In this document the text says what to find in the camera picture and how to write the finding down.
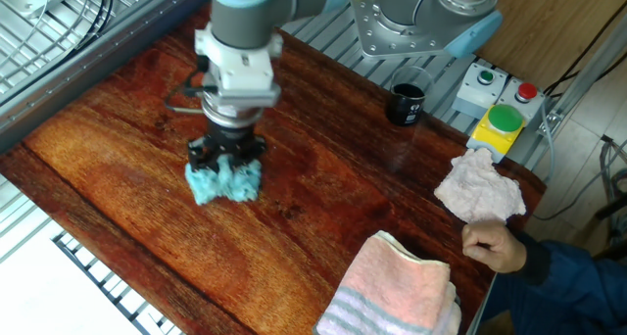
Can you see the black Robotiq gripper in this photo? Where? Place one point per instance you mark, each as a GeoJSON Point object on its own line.
{"type": "Point", "coordinates": [230, 136]}

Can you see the turquoise fluffy cloth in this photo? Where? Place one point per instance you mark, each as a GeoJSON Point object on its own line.
{"type": "Point", "coordinates": [223, 183]}

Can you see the forearm in dark blue sleeve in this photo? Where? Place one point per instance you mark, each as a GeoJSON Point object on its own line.
{"type": "Point", "coordinates": [568, 286]}

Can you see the silver robot base mounting plate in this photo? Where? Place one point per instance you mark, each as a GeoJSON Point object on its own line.
{"type": "Point", "coordinates": [372, 36]}

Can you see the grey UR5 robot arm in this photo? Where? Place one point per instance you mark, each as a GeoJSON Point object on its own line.
{"type": "Point", "coordinates": [245, 26]}

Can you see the pale pink crumpled cloth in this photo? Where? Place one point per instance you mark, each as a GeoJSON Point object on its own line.
{"type": "Point", "coordinates": [477, 188]}

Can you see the person's bare hand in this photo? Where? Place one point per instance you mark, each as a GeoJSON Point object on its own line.
{"type": "Point", "coordinates": [495, 249]}

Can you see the glass beaker with dark liquid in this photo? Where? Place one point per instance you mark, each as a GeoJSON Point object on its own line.
{"type": "Point", "coordinates": [405, 107]}

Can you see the pink striped folded towel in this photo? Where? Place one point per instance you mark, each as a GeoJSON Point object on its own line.
{"type": "Point", "coordinates": [392, 286]}

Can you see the white flat board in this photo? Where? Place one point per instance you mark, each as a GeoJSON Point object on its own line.
{"type": "Point", "coordinates": [39, 296]}

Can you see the grey box small green button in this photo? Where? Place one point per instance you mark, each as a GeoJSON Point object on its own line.
{"type": "Point", "coordinates": [477, 92]}

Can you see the yellow box big green button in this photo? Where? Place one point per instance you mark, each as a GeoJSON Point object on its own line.
{"type": "Point", "coordinates": [495, 131]}

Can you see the grey box red button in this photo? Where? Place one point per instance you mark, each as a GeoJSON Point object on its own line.
{"type": "Point", "coordinates": [526, 100]}

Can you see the grey metal table side rail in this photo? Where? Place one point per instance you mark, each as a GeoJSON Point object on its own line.
{"type": "Point", "coordinates": [88, 70]}

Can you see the aluminium frame post beside buttons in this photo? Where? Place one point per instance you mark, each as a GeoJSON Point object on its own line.
{"type": "Point", "coordinates": [583, 75]}

